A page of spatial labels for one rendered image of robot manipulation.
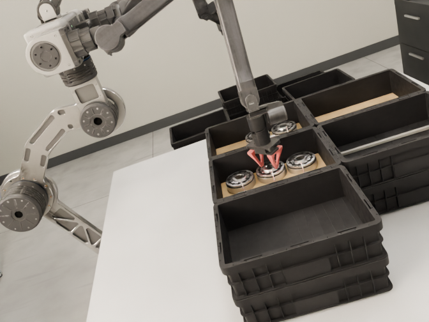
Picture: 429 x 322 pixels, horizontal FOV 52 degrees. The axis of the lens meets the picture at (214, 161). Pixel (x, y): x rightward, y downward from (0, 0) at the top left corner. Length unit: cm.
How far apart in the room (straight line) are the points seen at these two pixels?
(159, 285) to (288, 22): 366
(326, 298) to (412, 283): 22
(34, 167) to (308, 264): 131
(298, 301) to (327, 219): 26
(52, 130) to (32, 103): 295
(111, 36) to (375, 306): 106
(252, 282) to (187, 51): 368
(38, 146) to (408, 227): 144
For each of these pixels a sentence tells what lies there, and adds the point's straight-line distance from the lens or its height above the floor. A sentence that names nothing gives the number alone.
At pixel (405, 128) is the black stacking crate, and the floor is 83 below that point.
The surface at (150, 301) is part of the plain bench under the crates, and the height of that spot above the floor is 70.
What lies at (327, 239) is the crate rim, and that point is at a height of 93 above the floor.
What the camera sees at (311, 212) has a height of 83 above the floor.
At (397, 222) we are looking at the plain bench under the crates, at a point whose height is 70.
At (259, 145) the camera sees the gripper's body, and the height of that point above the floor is 97.
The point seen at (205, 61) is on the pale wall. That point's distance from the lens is 465.
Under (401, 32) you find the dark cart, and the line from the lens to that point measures 324.
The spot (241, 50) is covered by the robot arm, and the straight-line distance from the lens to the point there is 144.
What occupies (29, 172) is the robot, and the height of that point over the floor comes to 99.
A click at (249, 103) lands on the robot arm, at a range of 142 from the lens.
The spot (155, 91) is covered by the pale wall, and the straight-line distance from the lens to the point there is 469.
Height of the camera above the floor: 161
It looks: 26 degrees down
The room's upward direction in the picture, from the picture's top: 20 degrees counter-clockwise
